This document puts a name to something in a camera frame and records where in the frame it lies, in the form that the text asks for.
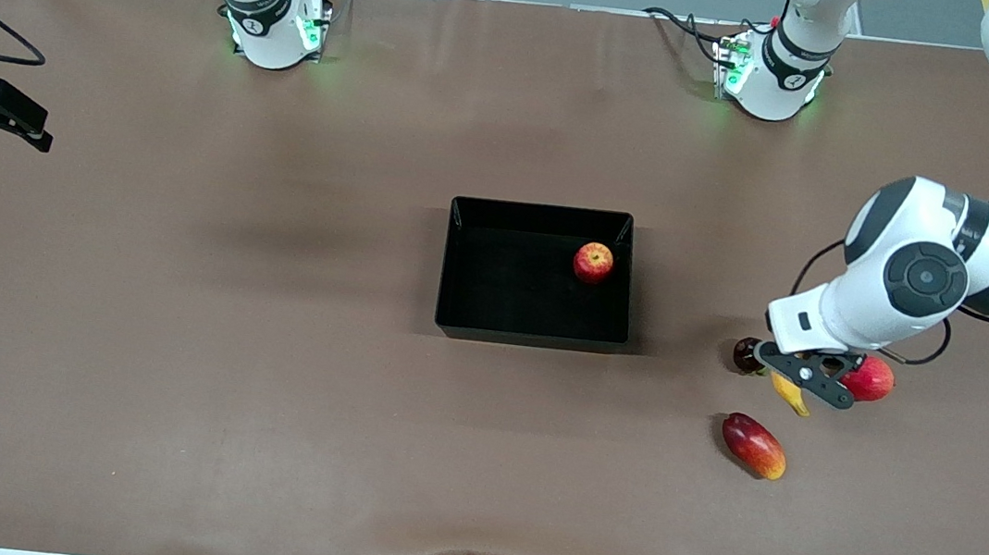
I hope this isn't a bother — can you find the red yellow mango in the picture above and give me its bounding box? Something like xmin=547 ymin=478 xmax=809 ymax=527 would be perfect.
xmin=716 ymin=411 xmax=792 ymax=483

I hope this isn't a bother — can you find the small red yellow apple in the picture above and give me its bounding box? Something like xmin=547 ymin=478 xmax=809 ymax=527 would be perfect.
xmin=570 ymin=240 xmax=618 ymax=288

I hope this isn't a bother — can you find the dark purple mangosteen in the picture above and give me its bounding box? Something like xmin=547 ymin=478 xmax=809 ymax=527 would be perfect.
xmin=730 ymin=335 xmax=773 ymax=378

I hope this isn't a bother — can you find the black plastic box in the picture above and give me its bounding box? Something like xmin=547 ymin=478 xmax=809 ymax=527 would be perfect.
xmin=433 ymin=192 xmax=644 ymax=359

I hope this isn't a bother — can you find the pinkish red peach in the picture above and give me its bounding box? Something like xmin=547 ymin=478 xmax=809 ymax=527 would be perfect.
xmin=836 ymin=351 xmax=898 ymax=406

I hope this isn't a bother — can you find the silver table edge rail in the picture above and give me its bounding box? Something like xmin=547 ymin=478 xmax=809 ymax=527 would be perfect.
xmin=408 ymin=0 xmax=989 ymax=67

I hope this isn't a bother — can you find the large table cover mat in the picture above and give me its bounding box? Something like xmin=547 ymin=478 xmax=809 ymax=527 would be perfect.
xmin=0 ymin=0 xmax=989 ymax=555

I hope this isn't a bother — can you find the yellow banana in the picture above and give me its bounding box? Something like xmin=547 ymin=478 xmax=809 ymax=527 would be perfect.
xmin=764 ymin=370 xmax=817 ymax=420

